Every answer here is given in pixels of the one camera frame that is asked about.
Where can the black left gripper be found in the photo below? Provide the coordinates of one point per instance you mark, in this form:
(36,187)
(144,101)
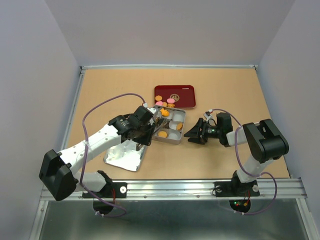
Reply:
(147,140)

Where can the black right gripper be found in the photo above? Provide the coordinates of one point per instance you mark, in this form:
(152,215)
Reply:
(196,136)

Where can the round orange cookie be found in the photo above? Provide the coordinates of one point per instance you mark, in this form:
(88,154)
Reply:
(179,126)

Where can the metal serving tongs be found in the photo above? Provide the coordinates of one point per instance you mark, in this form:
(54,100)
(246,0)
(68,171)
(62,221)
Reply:
(159,123)

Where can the silver cookie tin with cups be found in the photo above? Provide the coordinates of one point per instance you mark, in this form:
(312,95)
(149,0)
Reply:
(176,116)

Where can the flower orange cookie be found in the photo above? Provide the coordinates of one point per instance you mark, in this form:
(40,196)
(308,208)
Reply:
(164,112)

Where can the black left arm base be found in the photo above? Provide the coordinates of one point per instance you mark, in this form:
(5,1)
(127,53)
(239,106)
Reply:
(107,187)

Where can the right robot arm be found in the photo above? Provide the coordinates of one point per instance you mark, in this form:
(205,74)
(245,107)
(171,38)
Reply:
(265,141)

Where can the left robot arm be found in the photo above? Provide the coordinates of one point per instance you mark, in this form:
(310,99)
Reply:
(62,172)

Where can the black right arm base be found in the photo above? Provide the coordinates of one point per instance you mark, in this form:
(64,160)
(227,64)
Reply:
(235,188)

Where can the silver tin lid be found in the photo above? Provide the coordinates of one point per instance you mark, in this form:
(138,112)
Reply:
(127,155)

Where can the small orange cookie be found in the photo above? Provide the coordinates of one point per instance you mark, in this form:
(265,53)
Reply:
(158,98)

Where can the orange biscuit at tray edge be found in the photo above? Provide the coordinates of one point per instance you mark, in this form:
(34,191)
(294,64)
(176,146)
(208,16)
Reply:
(170,105)

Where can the red rectangular tray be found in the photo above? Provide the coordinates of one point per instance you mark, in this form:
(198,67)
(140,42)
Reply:
(184,95)

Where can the pink round cookie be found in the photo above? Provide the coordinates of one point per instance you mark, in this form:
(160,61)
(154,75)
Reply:
(170,101)

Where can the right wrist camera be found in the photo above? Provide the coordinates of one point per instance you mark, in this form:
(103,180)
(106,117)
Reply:
(208,116)

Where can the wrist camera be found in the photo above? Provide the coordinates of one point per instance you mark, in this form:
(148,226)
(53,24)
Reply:
(153,110)
(208,116)

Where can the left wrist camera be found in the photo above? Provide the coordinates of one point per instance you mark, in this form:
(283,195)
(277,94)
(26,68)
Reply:
(153,110)

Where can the aluminium front rail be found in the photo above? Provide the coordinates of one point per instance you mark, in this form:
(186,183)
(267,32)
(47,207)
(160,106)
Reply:
(205,189)

